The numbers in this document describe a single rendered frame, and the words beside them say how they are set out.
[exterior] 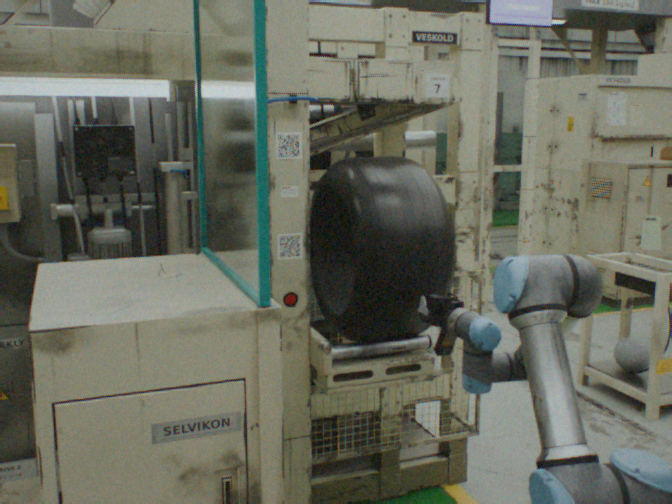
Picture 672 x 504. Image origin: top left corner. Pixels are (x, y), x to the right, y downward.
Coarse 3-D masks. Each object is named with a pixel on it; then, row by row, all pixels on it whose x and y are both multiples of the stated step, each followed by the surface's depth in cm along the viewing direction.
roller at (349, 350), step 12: (408, 336) 219; (420, 336) 219; (336, 348) 209; (348, 348) 210; (360, 348) 211; (372, 348) 212; (384, 348) 214; (396, 348) 215; (408, 348) 217; (420, 348) 219
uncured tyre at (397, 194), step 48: (336, 192) 240; (384, 192) 200; (432, 192) 205; (336, 240) 249; (384, 240) 195; (432, 240) 200; (336, 288) 245; (384, 288) 197; (432, 288) 203; (384, 336) 213
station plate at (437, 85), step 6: (426, 78) 240; (432, 78) 241; (438, 78) 242; (444, 78) 243; (426, 84) 241; (432, 84) 242; (438, 84) 242; (444, 84) 243; (426, 90) 241; (432, 90) 242; (438, 90) 243; (444, 90) 244; (426, 96) 242; (432, 96) 242; (438, 96) 243; (444, 96) 244
